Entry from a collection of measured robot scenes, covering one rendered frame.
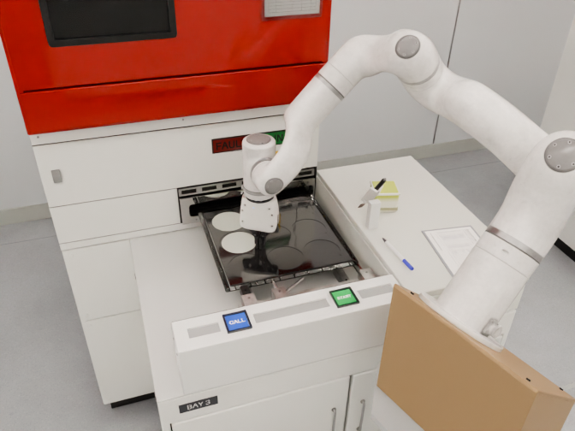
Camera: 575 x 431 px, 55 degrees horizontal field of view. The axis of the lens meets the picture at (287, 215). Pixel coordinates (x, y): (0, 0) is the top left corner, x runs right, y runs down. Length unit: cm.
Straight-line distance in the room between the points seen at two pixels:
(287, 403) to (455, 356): 52
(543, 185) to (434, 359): 39
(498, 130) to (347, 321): 53
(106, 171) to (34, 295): 142
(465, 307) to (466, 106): 41
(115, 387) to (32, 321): 73
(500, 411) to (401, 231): 63
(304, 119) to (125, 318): 99
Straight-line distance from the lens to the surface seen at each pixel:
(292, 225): 165
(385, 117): 370
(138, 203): 171
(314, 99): 136
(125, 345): 208
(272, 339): 126
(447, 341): 109
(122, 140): 160
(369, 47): 135
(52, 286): 298
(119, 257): 182
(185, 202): 171
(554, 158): 110
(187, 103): 153
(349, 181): 175
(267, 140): 138
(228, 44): 150
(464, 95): 124
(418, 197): 171
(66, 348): 265
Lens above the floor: 186
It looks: 35 degrees down
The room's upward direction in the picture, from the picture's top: 1 degrees clockwise
